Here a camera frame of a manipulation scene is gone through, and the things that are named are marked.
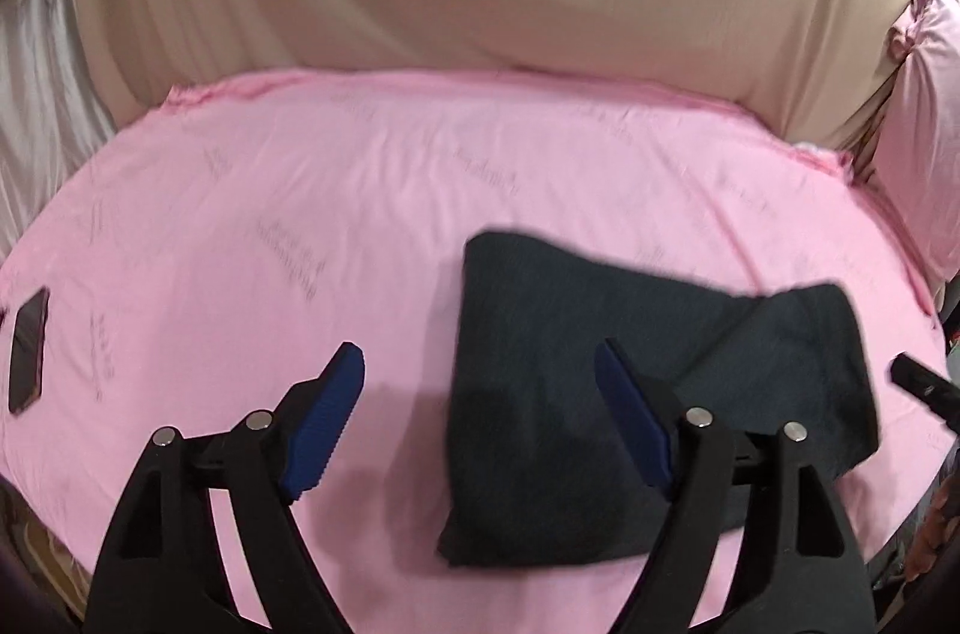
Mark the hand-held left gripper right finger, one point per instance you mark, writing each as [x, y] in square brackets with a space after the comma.
[631, 418]

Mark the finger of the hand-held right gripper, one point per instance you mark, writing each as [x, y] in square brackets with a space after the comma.
[924, 385]

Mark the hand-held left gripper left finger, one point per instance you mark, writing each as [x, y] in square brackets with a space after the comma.
[328, 418]

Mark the dark grey pants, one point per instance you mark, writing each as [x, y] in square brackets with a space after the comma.
[540, 341]

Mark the pink bed sheet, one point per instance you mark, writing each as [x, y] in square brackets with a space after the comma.
[300, 214]

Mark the pink pillow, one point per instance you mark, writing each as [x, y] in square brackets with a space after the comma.
[926, 139]

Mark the black smartphone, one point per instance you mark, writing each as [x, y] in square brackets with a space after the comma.
[28, 349]

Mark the white satin curtain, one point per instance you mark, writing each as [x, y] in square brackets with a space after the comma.
[41, 101]

